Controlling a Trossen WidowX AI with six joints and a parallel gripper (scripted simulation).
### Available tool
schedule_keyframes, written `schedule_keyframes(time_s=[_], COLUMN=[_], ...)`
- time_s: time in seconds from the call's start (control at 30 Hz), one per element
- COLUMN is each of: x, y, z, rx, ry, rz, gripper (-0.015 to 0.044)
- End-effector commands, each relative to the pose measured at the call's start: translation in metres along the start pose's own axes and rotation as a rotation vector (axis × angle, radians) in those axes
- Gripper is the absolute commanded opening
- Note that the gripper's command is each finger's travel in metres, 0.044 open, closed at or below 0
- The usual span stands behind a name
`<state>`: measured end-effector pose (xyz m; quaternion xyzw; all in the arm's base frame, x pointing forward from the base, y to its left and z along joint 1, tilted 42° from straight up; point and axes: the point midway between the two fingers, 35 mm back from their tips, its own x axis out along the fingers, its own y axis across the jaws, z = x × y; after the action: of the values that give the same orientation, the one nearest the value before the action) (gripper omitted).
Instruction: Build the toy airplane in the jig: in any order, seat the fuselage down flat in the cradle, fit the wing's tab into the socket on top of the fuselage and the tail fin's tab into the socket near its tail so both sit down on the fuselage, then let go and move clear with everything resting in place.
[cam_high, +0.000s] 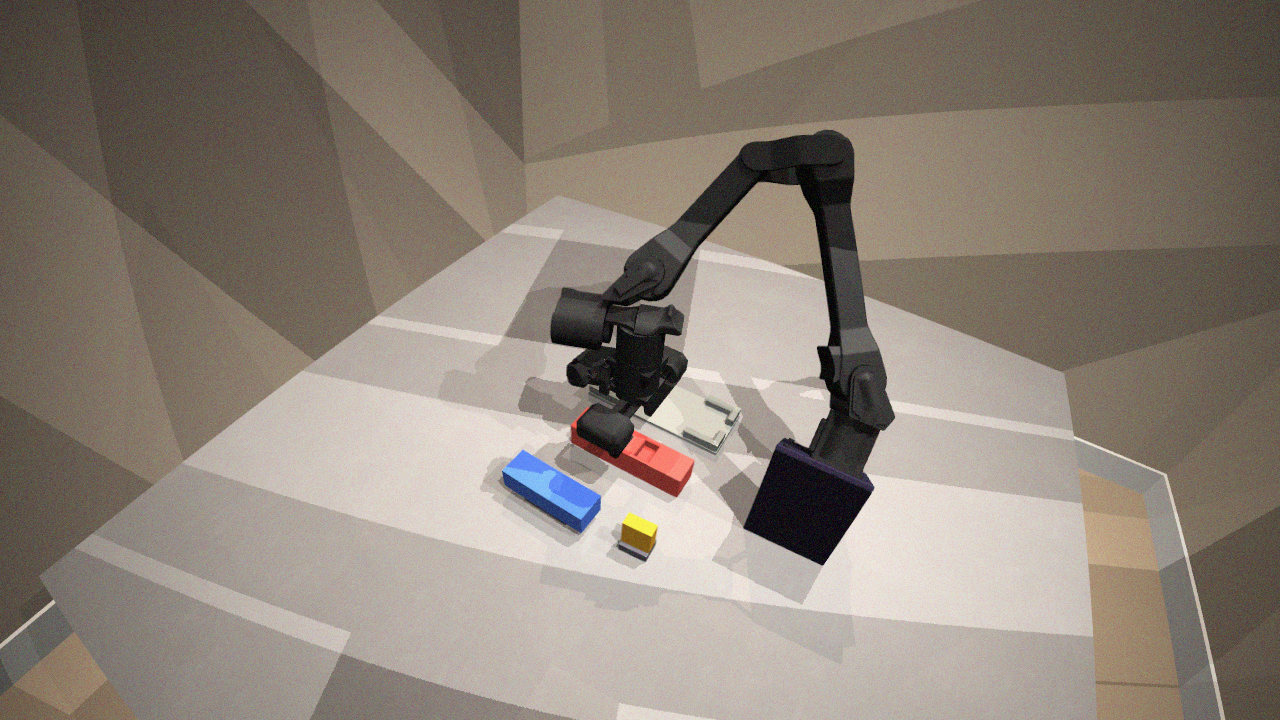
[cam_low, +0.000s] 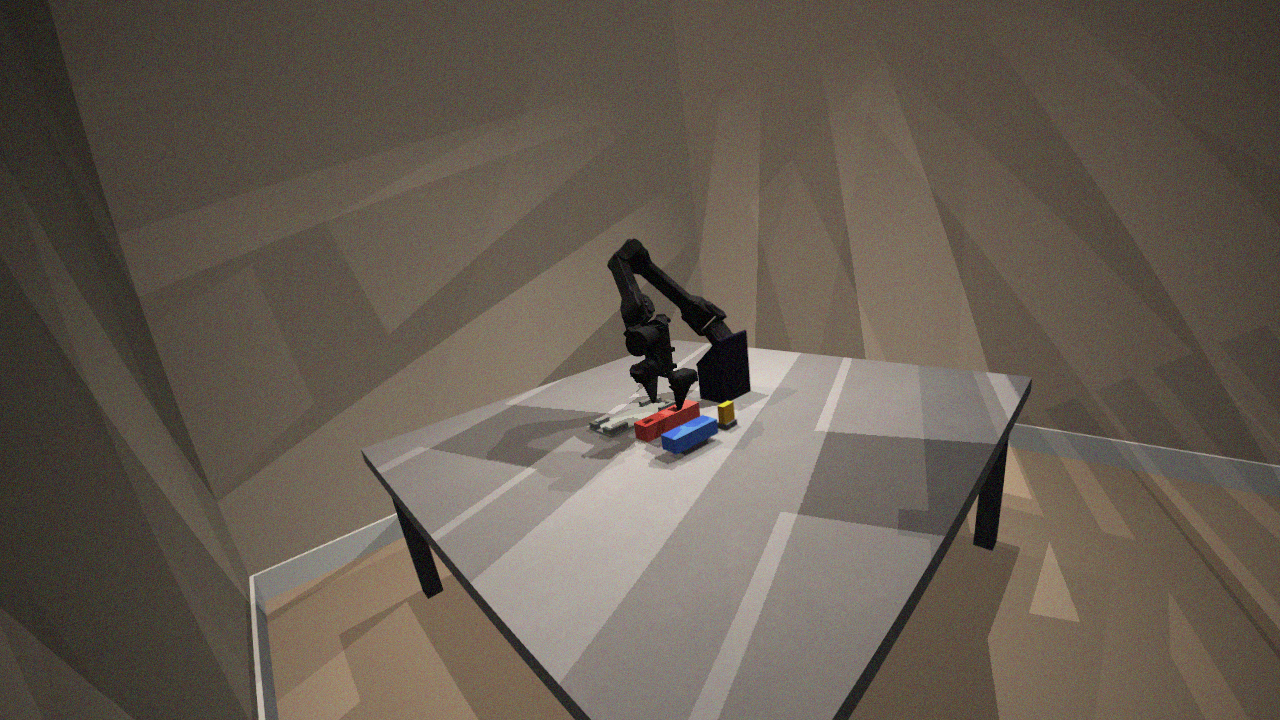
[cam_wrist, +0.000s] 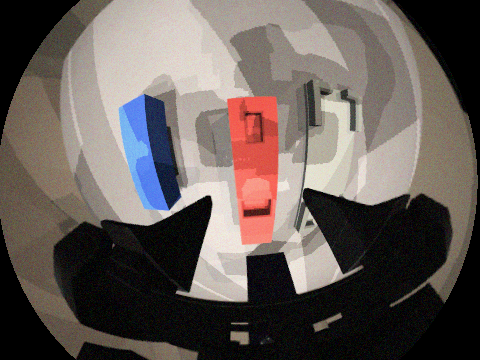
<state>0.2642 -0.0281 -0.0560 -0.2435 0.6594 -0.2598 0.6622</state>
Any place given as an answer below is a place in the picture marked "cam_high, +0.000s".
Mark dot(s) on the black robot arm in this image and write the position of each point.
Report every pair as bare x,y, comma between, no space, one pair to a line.
851,365

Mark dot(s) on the orange-yellow block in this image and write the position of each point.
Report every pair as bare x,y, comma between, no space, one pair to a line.
639,532

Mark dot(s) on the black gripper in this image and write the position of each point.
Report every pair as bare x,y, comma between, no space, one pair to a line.
611,429

